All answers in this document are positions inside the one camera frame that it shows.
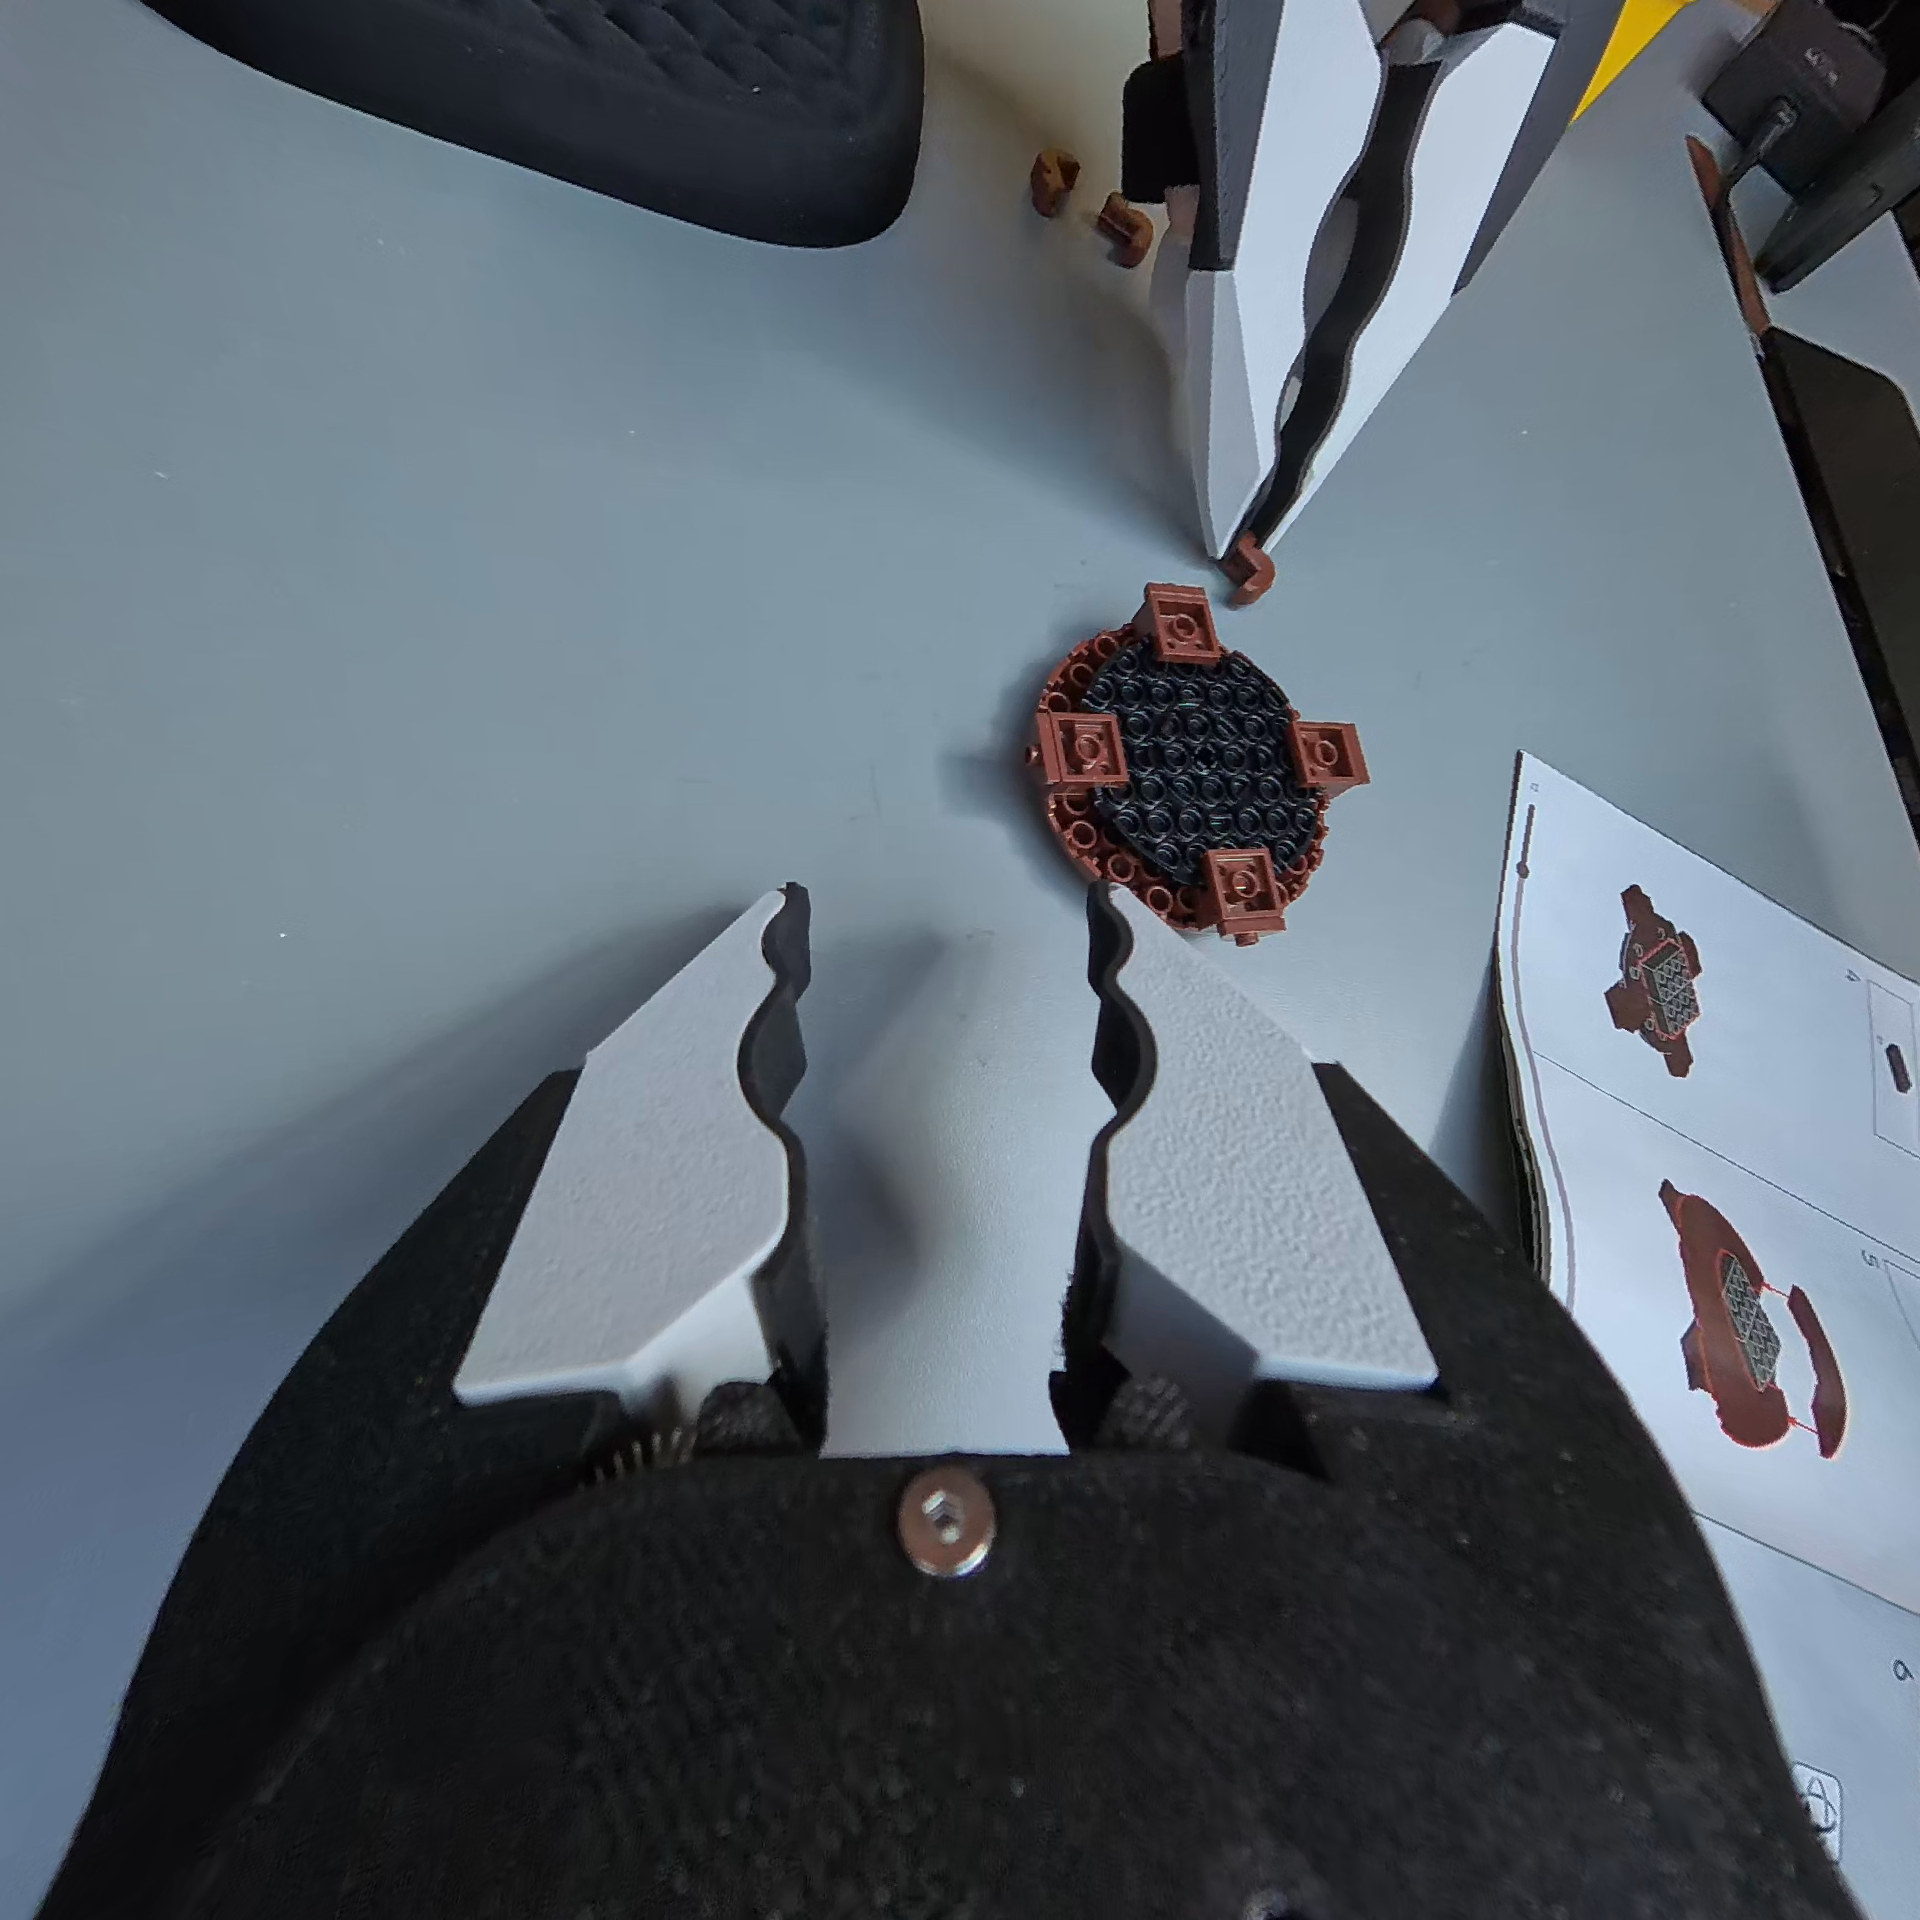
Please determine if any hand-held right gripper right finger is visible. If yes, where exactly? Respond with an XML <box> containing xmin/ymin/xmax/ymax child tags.
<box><xmin>1057</xmin><ymin>880</ymin><xmax>1443</xmax><ymax>1429</ymax></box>

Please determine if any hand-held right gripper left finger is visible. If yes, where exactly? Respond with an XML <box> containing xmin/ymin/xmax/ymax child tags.
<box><xmin>452</xmin><ymin>887</ymin><xmax>832</xmax><ymax>1446</ymax></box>

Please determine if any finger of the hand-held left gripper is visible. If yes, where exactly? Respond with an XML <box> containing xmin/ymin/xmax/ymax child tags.
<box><xmin>1252</xmin><ymin>0</ymin><xmax>1563</xmax><ymax>547</ymax></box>
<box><xmin>1182</xmin><ymin>0</ymin><xmax>1401</xmax><ymax>559</ymax></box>

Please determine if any round brown black brick assembly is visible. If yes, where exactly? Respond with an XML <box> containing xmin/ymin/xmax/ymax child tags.
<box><xmin>1031</xmin><ymin>584</ymin><xmax>1368</xmax><ymax>950</ymax></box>

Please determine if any yellow box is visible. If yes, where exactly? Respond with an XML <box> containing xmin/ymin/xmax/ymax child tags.
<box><xmin>1571</xmin><ymin>0</ymin><xmax>1669</xmax><ymax>124</ymax></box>

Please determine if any brick instruction booklet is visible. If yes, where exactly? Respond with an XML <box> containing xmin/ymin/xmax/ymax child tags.
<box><xmin>1494</xmin><ymin>750</ymin><xmax>1920</xmax><ymax>1920</ymax></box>

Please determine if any dark tablet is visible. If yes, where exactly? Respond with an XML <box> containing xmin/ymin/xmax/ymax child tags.
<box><xmin>1763</xmin><ymin>323</ymin><xmax>1920</xmax><ymax>845</ymax></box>

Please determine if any black quilted cushion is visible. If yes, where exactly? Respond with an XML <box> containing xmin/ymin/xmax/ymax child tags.
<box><xmin>147</xmin><ymin>0</ymin><xmax>924</xmax><ymax>251</ymax></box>

